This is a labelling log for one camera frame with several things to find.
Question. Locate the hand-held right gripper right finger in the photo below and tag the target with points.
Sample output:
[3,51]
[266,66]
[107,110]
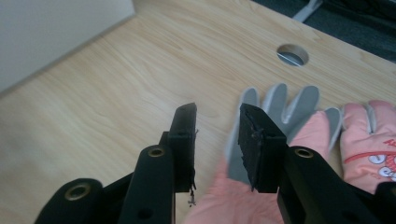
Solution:
[264,155]

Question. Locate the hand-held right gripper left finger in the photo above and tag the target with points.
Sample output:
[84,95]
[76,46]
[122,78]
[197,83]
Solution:
[184,149]

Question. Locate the pink winter glove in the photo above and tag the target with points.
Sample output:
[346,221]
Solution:
[224,202]
[361,146]

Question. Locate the grey metal bar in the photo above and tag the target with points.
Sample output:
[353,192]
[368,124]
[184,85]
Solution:
[291,59]

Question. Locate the white metal stand leg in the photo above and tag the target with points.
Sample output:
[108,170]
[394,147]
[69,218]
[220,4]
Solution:
[306,11]

